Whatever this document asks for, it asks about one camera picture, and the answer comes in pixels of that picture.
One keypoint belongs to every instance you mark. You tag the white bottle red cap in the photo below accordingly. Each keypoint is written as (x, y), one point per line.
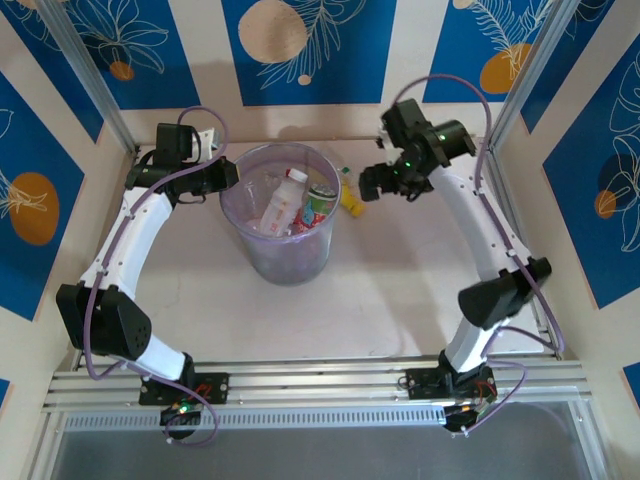
(281, 205)

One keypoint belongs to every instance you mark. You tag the green plastic cup bottle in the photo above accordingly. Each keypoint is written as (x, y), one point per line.
(320, 202)

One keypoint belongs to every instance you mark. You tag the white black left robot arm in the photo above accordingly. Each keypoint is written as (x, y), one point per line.
(135, 235)

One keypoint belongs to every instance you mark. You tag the translucent purple plastic bin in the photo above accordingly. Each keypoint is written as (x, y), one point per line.
(290, 260)

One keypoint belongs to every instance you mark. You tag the yellow bottle green cap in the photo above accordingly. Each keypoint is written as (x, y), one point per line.
(350, 200)

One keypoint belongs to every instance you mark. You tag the black controller board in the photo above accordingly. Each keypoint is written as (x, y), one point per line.
(180, 412)
(462, 420)

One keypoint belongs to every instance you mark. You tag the grey metal sheet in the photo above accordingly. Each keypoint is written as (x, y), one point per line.
(320, 457)

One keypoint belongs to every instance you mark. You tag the aluminium frame post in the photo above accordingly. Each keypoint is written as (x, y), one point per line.
(88, 70)
(528, 70)

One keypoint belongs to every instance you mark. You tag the aluminium front rail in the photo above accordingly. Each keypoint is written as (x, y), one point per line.
(320, 380)

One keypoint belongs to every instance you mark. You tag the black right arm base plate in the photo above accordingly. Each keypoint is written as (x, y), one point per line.
(425, 385)

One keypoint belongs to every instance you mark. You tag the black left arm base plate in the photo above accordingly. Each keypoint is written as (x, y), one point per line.
(212, 387)

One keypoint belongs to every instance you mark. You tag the aluminium frame bar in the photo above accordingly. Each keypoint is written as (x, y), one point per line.
(42, 450)
(590, 445)

